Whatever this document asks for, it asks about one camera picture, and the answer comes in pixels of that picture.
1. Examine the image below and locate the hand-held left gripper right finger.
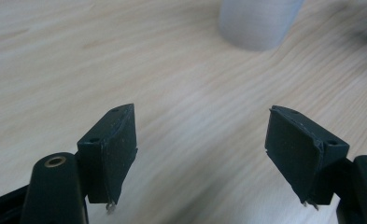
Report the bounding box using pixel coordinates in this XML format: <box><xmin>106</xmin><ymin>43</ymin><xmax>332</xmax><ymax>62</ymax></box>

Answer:
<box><xmin>264</xmin><ymin>105</ymin><xmax>350</xmax><ymax>211</ymax></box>

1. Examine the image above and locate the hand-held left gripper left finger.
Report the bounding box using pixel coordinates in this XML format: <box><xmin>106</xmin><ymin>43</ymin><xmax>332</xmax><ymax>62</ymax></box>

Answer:
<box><xmin>77</xmin><ymin>103</ymin><xmax>138</xmax><ymax>216</ymax></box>

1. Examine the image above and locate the tall translucent plastic cup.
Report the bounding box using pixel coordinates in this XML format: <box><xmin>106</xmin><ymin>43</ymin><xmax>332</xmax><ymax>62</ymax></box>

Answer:
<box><xmin>219</xmin><ymin>0</ymin><xmax>305</xmax><ymax>52</ymax></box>

